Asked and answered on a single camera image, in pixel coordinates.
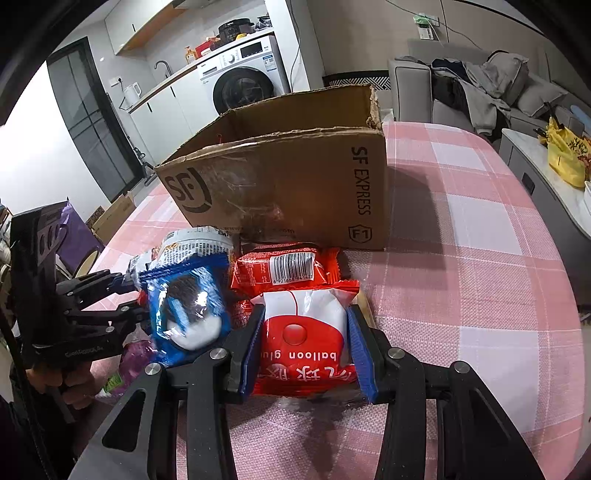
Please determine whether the white base cabinet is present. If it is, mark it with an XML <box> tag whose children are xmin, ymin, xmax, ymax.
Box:
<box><xmin>128</xmin><ymin>60</ymin><xmax>218</xmax><ymax>162</ymax></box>

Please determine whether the black rice cooker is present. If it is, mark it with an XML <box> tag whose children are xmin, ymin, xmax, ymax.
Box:
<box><xmin>217</xmin><ymin>18</ymin><xmax>256</xmax><ymax>40</ymax></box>

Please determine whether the white washing machine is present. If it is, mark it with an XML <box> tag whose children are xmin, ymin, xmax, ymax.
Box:
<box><xmin>199</xmin><ymin>34</ymin><xmax>293</xmax><ymax>116</ymax></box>

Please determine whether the grey sofa pillow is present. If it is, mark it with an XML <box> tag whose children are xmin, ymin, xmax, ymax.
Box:
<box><xmin>515</xmin><ymin>78</ymin><xmax>568</xmax><ymax>118</ymax></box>

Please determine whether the black white patterned rug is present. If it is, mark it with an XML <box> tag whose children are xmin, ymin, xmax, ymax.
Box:
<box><xmin>323</xmin><ymin>71</ymin><xmax>391</xmax><ymax>90</ymax></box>

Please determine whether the black glass door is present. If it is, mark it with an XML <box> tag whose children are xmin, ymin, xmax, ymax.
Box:
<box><xmin>46</xmin><ymin>39</ymin><xmax>139</xmax><ymax>204</ymax></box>

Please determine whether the orange-red barcode snack packet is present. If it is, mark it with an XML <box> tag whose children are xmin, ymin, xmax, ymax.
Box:
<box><xmin>229</xmin><ymin>247</ymin><xmax>345</xmax><ymax>303</ymax></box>

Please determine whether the white grey snack packet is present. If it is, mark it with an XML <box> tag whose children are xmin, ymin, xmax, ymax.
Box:
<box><xmin>128</xmin><ymin>228</ymin><xmax>236</xmax><ymax>291</ymax></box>

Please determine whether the yellow plastic bag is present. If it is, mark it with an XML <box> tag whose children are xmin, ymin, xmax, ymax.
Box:
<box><xmin>546</xmin><ymin>117</ymin><xmax>591</xmax><ymax>188</ymax></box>

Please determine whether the blue cookie packet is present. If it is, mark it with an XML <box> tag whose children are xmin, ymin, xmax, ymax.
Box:
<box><xmin>139</xmin><ymin>258</ymin><xmax>232</xmax><ymax>367</ymax></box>

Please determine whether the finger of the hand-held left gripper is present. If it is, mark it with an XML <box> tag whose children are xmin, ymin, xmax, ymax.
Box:
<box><xmin>55</xmin><ymin>270</ymin><xmax>139</xmax><ymax>305</ymax></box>
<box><xmin>65</xmin><ymin>300</ymin><xmax>151</xmax><ymax>344</ymax></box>

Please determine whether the grey sofa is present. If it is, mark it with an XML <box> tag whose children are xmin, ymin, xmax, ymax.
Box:
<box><xmin>387</xmin><ymin>39</ymin><xmax>591</xmax><ymax>139</ymax></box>

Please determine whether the wall power strip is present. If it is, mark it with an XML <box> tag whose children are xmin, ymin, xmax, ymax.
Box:
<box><xmin>412</xmin><ymin>14</ymin><xmax>441</xmax><ymax>41</ymax></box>

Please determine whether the white wall cabinet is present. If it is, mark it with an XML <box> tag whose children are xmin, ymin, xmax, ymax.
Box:
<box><xmin>104</xmin><ymin>0</ymin><xmax>195</xmax><ymax>56</ymax></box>

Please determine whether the purple green snack packet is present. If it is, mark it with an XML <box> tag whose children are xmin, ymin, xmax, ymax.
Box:
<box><xmin>95</xmin><ymin>330</ymin><xmax>160</xmax><ymax>400</ymax></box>

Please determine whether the small cardboard box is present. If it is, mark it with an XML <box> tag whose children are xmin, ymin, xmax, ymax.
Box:
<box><xmin>85</xmin><ymin>191</ymin><xmax>137</xmax><ymax>245</ymax></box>

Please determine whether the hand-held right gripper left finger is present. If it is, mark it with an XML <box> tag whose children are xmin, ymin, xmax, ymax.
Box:
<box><xmin>69</xmin><ymin>302</ymin><xmax>267</xmax><ymax>480</ymax></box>

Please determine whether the person's left hand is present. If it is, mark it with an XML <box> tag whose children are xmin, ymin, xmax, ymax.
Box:
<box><xmin>25</xmin><ymin>357</ymin><xmax>100</xmax><ymax>411</ymax></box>

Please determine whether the brown cardboard box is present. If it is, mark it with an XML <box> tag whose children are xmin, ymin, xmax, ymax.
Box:
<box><xmin>154</xmin><ymin>84</ymin><xmax>387</xmax><ymax>251</ymax></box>

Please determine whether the pink checked tablecloth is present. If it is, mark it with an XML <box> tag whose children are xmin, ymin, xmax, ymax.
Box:
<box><xmin>74</xmin><ymin>121</ymin><xmax>587</xmax><ymax>480</ymax></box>

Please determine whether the red white snack packet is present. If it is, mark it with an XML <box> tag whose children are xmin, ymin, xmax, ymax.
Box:
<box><xmin>249</xmin><ymin>279</ymin><xmax>361</xmax><ymax>398</ymax></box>

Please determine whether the white grey coffee table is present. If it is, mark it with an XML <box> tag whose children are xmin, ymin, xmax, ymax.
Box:
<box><xmin>499</xmin><ymin>128</ymin><xmax>591</xmax><ymax>241</ymax></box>

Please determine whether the purple bag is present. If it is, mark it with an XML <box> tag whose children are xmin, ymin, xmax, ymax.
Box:
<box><xmin>55</xmin><ymin>198</ymin><xmax>105</xmax><ymax>278</ymax></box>

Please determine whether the black jacket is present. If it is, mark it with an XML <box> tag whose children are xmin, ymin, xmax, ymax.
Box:
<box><xmin>431</xmin><ymin>58</ymin><xmax>476</xmax><ymax>121</ymax></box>

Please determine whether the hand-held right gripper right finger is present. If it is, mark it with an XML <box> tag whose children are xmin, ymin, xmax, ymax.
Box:
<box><xmin>346</xmin><ymin>305</ymin><xmax>546</xmax><ymax>480</ymax></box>

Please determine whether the grey hoodie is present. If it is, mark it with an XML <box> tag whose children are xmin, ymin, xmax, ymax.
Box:
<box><xmin>464</xmin><ymin>51</ymin><xmax>529</xmax><ymax>137</ymax></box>

